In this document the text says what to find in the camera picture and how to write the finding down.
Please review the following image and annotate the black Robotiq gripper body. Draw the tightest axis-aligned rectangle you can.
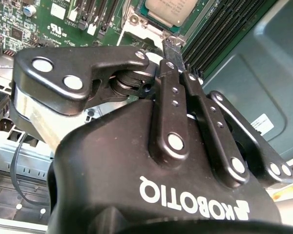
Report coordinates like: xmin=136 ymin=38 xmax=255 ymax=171
xmin=46 ymin=98 xmax=293 ymax=234

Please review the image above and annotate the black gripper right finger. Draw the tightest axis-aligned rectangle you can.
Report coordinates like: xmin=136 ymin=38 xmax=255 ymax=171
xmin=172 ymin=47 xmax=293 ymax=190

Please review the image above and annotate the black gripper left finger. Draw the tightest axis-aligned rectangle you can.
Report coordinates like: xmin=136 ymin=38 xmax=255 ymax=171
xmin=9 ymin=40 xmax=190 ymax=163

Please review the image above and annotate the CPU silver top green edge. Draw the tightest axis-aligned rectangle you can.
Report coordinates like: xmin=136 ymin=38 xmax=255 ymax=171
xmin=138 ymin=0 xmax=206 ymax=35

